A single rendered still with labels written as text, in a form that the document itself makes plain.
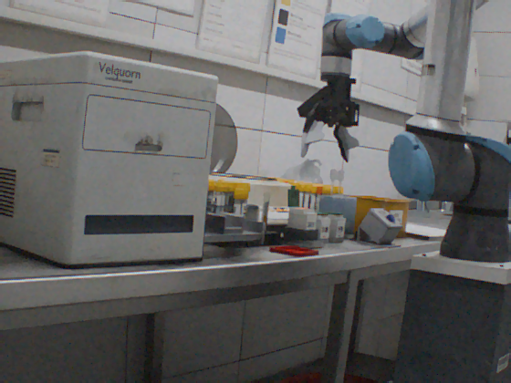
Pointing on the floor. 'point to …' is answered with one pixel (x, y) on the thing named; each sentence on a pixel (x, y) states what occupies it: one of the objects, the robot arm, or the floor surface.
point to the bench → (217, 292)
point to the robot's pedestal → (454, 331)
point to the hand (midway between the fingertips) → (323, 160)
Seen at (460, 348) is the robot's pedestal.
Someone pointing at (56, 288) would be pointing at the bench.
